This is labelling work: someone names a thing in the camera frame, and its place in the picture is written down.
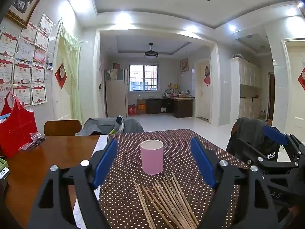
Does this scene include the brown polka-dot table mat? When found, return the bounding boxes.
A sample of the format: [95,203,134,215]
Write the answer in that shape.
[98,129,250,229]

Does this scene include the barred window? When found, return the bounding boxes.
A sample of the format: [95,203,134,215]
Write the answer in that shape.
[129,64,160,92]

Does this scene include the group of award certificates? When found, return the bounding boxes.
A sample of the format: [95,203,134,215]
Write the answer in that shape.
[0,13,54,115]

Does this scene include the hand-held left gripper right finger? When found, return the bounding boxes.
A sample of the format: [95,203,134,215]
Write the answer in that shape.
[190,137,279,229]

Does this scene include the pale green curtain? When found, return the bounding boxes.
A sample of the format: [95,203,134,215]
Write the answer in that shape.
[59,25,83,124]

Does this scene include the red gift bag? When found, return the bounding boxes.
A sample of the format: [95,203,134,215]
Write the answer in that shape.
[0,92,39,158]

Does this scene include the pink cup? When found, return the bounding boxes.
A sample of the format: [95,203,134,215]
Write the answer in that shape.
[140,139,164,175]

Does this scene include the red hanging tassel decoration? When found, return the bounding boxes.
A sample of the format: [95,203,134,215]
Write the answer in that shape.
[204,63,211,86]

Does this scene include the brown wooden chair back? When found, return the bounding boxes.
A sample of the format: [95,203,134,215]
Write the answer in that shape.
[44,120,83,136]

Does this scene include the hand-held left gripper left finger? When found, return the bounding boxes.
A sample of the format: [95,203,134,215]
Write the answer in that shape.
[28,138,119,229]

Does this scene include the brown door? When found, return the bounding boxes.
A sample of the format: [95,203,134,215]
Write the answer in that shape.
[268,73,274,121]

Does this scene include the dark jacket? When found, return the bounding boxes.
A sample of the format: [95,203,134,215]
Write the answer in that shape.
[226,117,280,170]

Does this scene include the assorted colourful clutter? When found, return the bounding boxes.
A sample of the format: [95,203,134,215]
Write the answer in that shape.
[164,83,191,98]

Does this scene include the clear plastic packet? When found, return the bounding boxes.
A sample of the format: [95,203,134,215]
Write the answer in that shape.
[18,132,46,152]

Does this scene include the pile of wooden chopsticks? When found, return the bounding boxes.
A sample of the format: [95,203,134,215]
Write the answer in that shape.
[133,172,199,229]

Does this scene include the orange cardboard box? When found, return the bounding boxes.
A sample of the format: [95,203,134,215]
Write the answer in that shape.
[137,98,146,115]

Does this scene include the gold-framed blossom picture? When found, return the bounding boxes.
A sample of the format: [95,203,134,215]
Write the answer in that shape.
[5,0,48,29]

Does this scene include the white wall cabinets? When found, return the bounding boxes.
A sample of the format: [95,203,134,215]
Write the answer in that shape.
[229,57,262,126]

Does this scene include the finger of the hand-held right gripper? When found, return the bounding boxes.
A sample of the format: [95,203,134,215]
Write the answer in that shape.
[263,125,305,163]
[235,137,298,172]

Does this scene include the ceiling fan lamp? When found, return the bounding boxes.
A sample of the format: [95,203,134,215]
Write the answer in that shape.
[144,43,158,60]

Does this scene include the grey jacket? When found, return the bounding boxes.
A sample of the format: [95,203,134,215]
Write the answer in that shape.
[76,116,144,136]

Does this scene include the white door with red decoration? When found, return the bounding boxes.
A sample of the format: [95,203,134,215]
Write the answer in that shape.
[281,38,305,129]

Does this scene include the dark wooden desk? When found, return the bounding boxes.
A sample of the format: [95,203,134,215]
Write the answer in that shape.
[146,97,194,119]

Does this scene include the red diamond paper decoration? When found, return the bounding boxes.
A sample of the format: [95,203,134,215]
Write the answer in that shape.
[55,63,68,89]

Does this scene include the beige refrigerator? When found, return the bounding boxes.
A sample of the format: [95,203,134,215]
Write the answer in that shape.
[105,69,129,118]

